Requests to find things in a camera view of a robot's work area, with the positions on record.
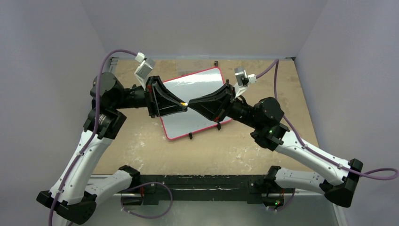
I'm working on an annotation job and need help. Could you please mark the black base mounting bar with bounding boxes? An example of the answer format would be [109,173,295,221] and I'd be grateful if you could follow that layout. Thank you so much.
[122,175,294,205]

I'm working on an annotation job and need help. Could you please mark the red framed whiteboard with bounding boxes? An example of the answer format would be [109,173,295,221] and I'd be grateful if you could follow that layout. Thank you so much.
[160,67,231,140]

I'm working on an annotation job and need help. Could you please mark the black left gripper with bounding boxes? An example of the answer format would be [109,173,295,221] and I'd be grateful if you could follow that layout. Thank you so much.
[113,75,187,118]

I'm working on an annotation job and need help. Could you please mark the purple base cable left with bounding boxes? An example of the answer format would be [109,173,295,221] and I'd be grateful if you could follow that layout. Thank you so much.
[120,181,174,219]

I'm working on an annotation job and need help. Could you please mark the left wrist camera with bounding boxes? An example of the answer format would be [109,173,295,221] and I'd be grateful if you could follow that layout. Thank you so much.
[134,52,156,88]

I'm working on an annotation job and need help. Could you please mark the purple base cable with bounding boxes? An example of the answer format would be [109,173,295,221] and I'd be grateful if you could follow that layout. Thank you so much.
[266,187,298,213]
[120,181,174,219]

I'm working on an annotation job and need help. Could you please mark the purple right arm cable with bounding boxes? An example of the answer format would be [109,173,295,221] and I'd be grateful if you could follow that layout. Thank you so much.
[255,59,399,181]

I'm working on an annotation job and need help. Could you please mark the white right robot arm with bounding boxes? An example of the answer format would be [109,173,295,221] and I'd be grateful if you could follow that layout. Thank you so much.
[188,84,363,208]

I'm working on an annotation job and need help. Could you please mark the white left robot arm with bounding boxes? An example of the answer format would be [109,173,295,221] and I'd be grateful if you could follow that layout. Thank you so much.
[37,72,188,226]

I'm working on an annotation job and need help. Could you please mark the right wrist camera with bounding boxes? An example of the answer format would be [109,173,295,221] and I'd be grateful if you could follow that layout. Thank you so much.
[234,67,257,98]

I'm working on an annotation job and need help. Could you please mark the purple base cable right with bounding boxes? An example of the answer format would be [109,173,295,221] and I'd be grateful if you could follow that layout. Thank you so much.
[266,187,298,213]

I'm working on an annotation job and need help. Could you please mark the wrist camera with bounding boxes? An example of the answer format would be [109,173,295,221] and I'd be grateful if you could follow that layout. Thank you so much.
[234,67,257,98]
[134,52,156,88]

